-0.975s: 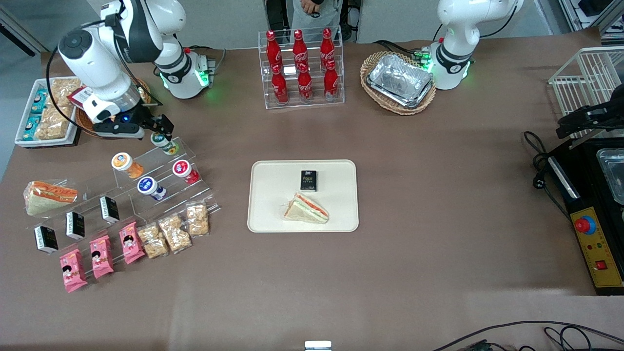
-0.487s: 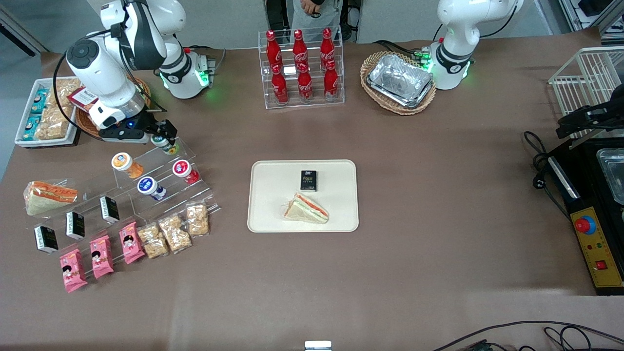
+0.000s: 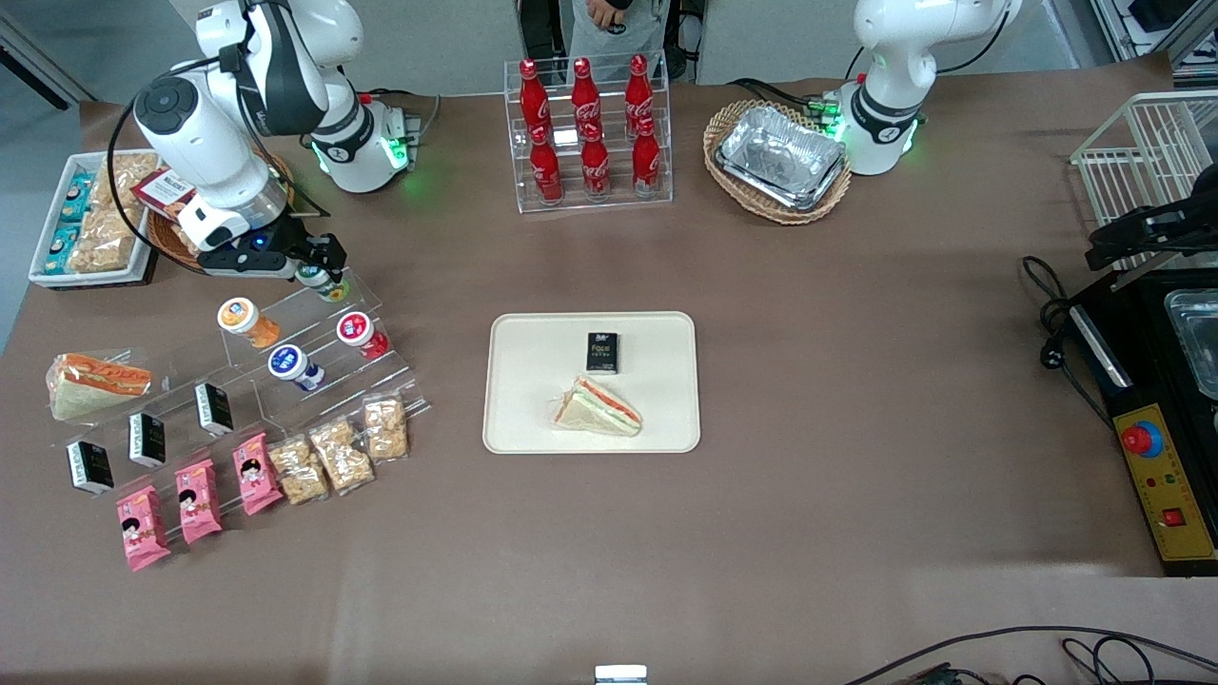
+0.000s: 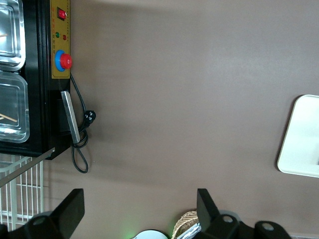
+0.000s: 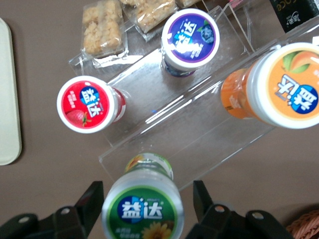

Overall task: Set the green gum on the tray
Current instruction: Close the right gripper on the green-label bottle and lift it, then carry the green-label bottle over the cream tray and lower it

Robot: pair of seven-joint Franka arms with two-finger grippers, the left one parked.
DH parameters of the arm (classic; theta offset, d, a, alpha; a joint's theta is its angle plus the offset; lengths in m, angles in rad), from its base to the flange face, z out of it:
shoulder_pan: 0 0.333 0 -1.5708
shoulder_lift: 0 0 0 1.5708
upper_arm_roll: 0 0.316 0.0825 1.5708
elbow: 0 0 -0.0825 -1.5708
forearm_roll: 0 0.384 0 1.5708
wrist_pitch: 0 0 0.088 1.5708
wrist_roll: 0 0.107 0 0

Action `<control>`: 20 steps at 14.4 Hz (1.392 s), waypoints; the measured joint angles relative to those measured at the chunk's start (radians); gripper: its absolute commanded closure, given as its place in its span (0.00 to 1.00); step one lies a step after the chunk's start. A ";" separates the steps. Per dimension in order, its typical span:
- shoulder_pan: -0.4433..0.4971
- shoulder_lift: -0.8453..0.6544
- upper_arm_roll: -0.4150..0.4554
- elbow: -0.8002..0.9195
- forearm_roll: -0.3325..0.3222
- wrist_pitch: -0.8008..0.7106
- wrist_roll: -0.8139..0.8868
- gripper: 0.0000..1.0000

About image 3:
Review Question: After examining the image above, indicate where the wrapped triangle sandwich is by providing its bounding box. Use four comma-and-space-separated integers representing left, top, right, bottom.
48, 352, 153, 422
552, 375, 644, 439

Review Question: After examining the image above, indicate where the clear acrylic bottle rack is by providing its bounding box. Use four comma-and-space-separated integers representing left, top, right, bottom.
503, 52, 675, 215

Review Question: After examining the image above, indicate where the green lid gum jar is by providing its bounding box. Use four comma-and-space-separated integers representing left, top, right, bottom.
295, 263, 351, 303

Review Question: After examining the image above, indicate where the light wicker basket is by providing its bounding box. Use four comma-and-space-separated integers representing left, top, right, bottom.
703, 99, 854, 226

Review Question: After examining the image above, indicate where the orange gum jar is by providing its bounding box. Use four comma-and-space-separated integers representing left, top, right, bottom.
217, 297, 282, 349

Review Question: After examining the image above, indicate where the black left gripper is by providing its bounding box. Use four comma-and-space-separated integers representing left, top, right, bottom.
1087, 188, 1218, 272

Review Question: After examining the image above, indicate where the long grey metal strip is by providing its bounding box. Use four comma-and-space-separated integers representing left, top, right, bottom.
1111, 245, 1218, 290

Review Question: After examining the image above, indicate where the clear bagged rice cracker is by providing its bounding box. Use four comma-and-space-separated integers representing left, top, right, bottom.
268, 435, 329, 505
309, 417, 374, 494
362, 395, 410, 462

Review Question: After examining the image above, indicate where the brown wicker basket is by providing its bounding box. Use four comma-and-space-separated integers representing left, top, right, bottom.
147, 152, 298, 277

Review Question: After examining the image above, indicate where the pink snack packet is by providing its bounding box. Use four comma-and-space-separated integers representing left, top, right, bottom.
174, 459, 225, 545
116, 485, 172, 572
232, 433, 285, 517

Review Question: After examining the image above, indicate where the clear acrylic tiered stand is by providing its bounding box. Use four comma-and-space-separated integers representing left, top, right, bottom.
48, 352, 282, 572
224, 266, 434, 496

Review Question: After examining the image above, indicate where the large bagged rice cracker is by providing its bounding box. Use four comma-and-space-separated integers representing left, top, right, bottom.
93, 152, 158, 208
69, 205, 146, 277

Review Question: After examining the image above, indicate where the red cola bottle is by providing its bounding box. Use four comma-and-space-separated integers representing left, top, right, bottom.
632, 116, 662, 196
570, 57, 602, 129
580, 122, 612, 199
624, 54, 656, 125
520, 59, 553, 134
529, 124, 564, 203

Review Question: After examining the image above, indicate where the beige plastic serving tray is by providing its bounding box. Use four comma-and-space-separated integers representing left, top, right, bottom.
482, 311, 702, 455

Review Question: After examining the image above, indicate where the blue gum jar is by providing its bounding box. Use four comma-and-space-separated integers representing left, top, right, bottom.
267, 344, 326, 393

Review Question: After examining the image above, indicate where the metal shelf frame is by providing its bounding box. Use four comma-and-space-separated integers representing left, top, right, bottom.
1090, 0, 1218, 91

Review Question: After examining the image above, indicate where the grey metal handle bar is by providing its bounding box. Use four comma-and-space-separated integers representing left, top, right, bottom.
1070, 304, 1133, 389

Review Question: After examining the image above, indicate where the steel pan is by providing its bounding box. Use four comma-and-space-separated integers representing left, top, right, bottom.
1163, 289, 1218, 401

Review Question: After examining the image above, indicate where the teal snack packet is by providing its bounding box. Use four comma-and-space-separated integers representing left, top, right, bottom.
60, 171, 96, 225
45, 224, 83, 275

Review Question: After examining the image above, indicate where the black machine yellow panel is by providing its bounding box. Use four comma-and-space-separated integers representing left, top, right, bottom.
1066, 266, 1218, 577

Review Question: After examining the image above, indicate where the black power cable with plug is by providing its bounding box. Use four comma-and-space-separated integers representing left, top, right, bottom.
1022, 255, 1116, 431

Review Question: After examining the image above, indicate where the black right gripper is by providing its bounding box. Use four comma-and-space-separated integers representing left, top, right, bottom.
198, 226, 349, 283

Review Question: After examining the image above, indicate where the aluminium foil tray stack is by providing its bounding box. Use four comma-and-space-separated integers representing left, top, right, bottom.
716, 106, 849, 212

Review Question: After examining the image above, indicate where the black cable bundle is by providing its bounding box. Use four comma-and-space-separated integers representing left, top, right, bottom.
845, 625, 1218, 685

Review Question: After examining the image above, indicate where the white wire rack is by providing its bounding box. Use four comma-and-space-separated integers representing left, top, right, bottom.
1071, 90, 1218, 272

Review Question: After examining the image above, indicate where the grey arm base cable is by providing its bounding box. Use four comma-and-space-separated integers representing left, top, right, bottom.
360, 86, 443, 153

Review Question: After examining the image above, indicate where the white rectangular dish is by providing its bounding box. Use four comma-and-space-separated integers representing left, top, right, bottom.
29, 150, 161, 289

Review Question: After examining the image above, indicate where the red cookie box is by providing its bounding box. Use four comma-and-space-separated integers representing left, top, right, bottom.
131, 169, 199, 222

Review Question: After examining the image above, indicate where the black arm base cable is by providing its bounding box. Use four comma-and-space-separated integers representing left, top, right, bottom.
728, 76, 843, 123

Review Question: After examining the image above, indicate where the red gum jar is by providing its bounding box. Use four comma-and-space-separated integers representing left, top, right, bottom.
336, 311, 391, 361

